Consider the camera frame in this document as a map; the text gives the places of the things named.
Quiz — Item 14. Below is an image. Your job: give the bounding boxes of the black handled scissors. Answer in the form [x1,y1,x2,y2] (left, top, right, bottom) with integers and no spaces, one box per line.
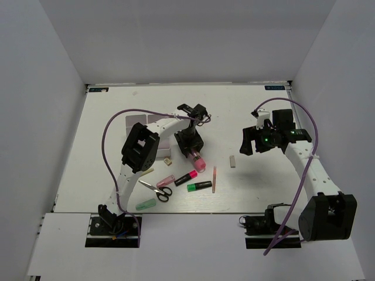
[138,180,173,203]

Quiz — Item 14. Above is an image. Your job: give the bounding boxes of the white organizer tray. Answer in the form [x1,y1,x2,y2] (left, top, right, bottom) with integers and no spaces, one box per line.
[147,114,172,159]
[125,114,147,136]

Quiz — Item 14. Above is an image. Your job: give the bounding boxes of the pink correction tape case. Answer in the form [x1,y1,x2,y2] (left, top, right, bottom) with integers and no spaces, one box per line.
[156,175,175,188]

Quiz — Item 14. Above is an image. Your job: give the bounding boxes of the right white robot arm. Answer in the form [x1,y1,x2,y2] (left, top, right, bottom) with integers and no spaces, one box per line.
[240,108,357,241]

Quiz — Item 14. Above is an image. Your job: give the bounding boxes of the blue corner label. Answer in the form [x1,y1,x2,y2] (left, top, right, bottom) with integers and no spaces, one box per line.
[264,85,285,91]
[88,87,109,92]

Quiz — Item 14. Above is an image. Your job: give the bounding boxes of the pink black highlighter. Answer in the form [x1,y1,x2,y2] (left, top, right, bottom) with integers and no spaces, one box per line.
[174,170,198,186]

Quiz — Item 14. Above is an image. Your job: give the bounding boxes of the orange slim highlighter pen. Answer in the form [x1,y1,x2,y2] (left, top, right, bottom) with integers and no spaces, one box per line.
[212,166,217,194]

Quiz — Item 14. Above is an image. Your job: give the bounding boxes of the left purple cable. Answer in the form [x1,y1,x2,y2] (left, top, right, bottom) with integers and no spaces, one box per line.
[101,108,212,246]

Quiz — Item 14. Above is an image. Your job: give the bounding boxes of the left blue corner label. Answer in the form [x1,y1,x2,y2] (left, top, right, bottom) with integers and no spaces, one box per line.
[88,87,109,92]

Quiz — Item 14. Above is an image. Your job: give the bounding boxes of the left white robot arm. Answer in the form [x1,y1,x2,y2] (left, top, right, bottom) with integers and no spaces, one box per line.
[98,104,211,234]

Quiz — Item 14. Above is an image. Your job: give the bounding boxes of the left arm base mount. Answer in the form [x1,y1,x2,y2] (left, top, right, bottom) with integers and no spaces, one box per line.
[85,216,139,248]

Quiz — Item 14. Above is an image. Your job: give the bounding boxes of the right blue corner label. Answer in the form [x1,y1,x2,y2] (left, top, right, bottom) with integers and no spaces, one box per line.
[264,85,285,91]

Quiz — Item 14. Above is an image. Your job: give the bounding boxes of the green black highlighter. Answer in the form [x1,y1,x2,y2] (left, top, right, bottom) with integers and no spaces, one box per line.
[187,181,213,192]

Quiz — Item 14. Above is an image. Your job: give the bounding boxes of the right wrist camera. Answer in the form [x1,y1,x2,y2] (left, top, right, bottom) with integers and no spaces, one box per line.
[251,108,273,131]

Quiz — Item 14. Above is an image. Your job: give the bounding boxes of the left white organizer tray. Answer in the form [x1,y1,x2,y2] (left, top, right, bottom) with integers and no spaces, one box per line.
[125,114,147,136]

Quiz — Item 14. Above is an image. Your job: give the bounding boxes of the green correction tape case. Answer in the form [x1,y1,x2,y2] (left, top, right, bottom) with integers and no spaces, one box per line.
[135,198,156,211]

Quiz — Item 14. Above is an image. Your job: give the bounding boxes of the purple cable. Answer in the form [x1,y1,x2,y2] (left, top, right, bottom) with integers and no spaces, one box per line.
[101,108,212,246]
[251,97,320,257]

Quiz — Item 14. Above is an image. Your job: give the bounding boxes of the pink crayon tube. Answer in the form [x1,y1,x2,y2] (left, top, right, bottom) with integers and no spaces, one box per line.
[188,149,206,173]

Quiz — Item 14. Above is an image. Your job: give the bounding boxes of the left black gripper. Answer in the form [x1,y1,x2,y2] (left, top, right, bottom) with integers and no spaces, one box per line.
[175,127,204,157]

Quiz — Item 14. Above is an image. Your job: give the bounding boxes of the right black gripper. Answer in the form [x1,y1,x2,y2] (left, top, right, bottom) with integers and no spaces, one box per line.
[240,122,279,156]

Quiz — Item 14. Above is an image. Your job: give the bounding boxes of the right white organizer tray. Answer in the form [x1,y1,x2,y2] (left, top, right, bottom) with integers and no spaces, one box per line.
[147,114,172,159]

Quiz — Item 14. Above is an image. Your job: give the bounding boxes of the yellow slim highlighter pen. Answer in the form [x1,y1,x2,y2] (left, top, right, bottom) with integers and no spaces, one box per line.
[142,168,154,176]

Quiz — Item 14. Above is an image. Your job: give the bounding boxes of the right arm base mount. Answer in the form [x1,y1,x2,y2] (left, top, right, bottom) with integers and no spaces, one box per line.
[238,215,301,249]

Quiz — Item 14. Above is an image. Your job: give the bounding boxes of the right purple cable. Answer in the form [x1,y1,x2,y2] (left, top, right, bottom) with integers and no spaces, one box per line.
[251,97,320,257]

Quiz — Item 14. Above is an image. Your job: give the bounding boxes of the small tan eraser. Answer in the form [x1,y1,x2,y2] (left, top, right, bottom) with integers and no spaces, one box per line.
[163,157,172,166]

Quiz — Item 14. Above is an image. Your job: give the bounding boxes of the white eraser stick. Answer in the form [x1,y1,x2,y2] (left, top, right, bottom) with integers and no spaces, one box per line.
[229,156,236,168]

